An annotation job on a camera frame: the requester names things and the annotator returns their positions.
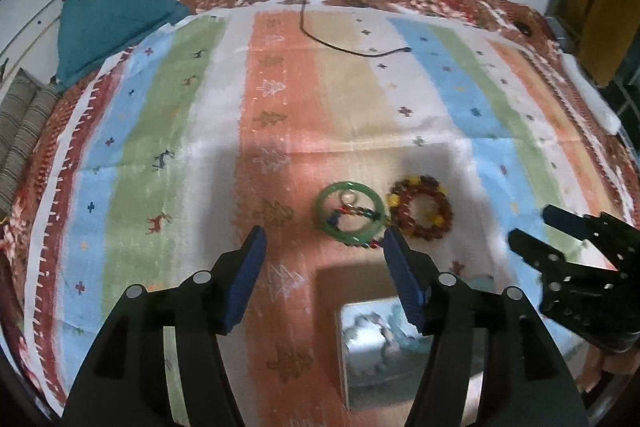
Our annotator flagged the colourful bead chain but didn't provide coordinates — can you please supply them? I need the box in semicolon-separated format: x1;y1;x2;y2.
327;189;386;253

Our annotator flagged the curved metal wall rail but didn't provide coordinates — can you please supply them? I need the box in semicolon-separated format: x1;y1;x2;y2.
0;0;96;60

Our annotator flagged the green bangle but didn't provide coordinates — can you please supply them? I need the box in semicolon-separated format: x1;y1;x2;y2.
314;180;387;247

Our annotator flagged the person's right hand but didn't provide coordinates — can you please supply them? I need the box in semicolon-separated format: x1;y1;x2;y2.
579;347;621;394

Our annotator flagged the brown striped cushion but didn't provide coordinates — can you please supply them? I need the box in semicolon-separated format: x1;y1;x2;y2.
0;69;63;218

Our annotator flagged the clear beaded bracelet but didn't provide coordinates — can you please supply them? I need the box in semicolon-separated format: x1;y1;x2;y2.
344;313;401;378

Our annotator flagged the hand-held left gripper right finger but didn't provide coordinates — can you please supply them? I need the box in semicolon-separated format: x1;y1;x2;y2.
382;226;591;427

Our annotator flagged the metal tin box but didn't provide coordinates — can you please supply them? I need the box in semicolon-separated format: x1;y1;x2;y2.
316;263;493;413

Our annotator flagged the red beaded bracelet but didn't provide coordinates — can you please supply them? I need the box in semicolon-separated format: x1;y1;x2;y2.
387;175;453;242

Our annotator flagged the teal cloth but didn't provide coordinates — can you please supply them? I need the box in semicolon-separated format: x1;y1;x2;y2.
56;0;193;92

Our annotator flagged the striped multicoloured blanket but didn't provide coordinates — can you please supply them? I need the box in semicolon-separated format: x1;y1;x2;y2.
22;7;636;408

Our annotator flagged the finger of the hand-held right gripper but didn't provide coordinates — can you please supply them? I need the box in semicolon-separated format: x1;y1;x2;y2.
508;229;569;279
544;205;602;241

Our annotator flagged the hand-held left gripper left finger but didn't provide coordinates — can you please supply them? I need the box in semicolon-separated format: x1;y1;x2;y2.
60;225;267;427

